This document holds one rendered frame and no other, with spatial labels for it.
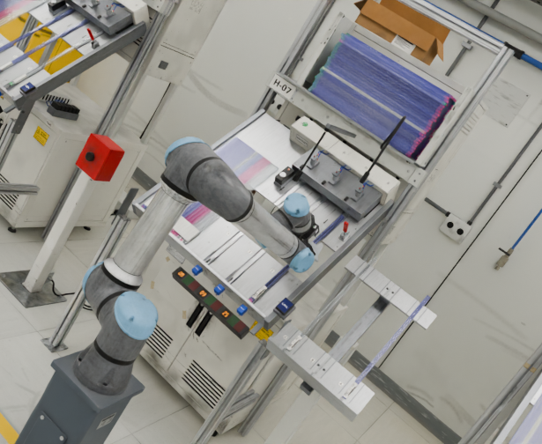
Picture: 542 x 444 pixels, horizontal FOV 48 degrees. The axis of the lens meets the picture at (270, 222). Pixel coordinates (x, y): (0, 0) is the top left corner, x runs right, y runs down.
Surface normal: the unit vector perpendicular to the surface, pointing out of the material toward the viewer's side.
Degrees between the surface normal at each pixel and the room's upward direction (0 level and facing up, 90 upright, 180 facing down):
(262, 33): 90
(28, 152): 90
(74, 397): 90
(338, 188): 45
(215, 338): 90
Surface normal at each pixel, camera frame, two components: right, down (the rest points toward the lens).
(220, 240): 0.05, -0.57
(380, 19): -0.32, -0.11
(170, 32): 0.73, 0.58
